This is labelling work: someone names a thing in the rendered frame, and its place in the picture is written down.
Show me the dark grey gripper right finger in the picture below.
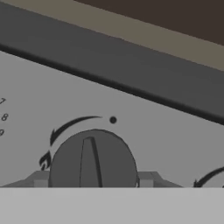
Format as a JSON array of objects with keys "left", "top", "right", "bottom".
[{"left": 136, "top": 171, "right": 185, "bottom": 188}]

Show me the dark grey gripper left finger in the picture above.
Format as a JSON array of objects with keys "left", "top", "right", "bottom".
[{"left": 1, "top": 170, "right": 51, "bottom": 188}]

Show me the dark grey round stove knob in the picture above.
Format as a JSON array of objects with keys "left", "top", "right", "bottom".
[{"left": 47, "top": 128, "right": 139, "bottom": 188}]

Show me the grey stove with black top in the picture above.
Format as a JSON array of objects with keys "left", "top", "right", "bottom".
[{"left": 0, "top": 1, "right": 224, "bottom": 188}]

